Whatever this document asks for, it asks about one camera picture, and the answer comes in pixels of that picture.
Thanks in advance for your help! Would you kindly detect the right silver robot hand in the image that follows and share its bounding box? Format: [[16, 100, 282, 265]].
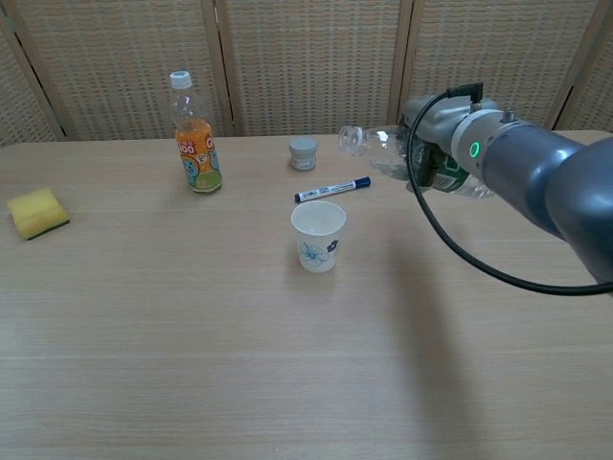
[[398, 97, 502, 190]]

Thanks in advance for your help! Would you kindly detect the transparent water bottle green label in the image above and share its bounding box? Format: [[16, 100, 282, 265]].
[[337, 123, 497, 200]]

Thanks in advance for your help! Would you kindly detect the white paper cup blue flower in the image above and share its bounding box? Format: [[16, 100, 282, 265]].
[[290, 200, 348, 274]]

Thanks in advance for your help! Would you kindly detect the orange drink bottle cartoon label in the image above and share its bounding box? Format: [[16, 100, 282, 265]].
[[170, 70, 224, 195]]

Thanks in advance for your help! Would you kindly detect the blue white whiteboard marker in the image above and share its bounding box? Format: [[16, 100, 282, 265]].
[[293, 175, 374, 203]]

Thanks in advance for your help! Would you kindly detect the woven wood-framed folding screen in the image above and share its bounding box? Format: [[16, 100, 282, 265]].
[[0, 0, 613, 150]]

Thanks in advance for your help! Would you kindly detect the small jar grey lid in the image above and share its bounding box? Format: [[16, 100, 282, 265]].
[[288, 136, 319, 173]]

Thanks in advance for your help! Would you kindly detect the yellow sponge green backing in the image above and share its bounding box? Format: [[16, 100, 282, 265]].
[[7, 187, 71, 242]]

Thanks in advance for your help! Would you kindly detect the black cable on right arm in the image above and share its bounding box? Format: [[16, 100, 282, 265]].
[[406, 82, 613, 296]]

